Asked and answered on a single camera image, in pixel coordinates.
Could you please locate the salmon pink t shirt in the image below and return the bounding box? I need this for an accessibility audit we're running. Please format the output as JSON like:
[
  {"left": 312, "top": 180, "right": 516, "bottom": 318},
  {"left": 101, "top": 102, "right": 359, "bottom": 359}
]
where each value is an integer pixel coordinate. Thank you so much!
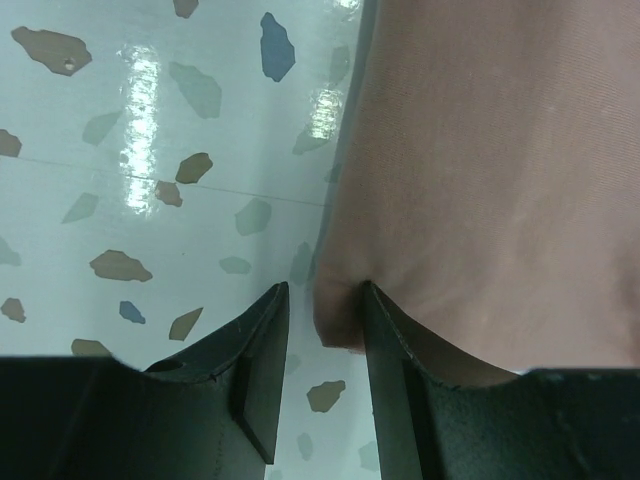
[{"left": 313, "top": 1, "right": 639, "bottom": 385}]

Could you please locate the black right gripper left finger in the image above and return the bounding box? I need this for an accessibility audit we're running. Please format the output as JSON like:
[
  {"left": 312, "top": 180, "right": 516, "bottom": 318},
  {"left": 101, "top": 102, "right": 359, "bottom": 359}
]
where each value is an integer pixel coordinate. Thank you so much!
[{"left": 1, "top": 283, "right": 289, "bottom": 480}]

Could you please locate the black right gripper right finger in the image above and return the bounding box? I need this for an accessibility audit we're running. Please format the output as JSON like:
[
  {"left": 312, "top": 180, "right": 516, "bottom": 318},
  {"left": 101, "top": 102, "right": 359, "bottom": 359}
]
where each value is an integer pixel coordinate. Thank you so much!
[{"left": 361, "top": 283, "right": 639, "bottom": 479}]

